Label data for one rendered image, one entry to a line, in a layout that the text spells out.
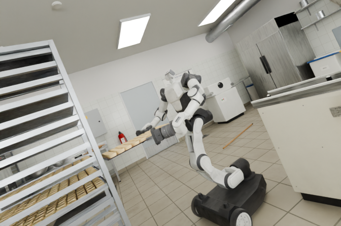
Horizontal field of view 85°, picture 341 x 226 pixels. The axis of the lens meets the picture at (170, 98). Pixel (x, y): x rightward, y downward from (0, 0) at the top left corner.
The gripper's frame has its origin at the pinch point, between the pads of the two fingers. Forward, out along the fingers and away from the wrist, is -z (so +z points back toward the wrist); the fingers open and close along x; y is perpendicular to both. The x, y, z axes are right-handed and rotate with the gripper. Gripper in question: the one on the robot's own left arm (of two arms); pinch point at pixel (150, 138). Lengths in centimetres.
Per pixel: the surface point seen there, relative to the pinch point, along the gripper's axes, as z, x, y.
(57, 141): -37, 23, 37
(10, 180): -54, 14, 54
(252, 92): 163, -57, -556
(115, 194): -22.8, -19.7, 27.0
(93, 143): -22.9, 13.4, 27.3
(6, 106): -47, 50, 47
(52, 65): -27, 67, 28
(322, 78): 129, -12, -39
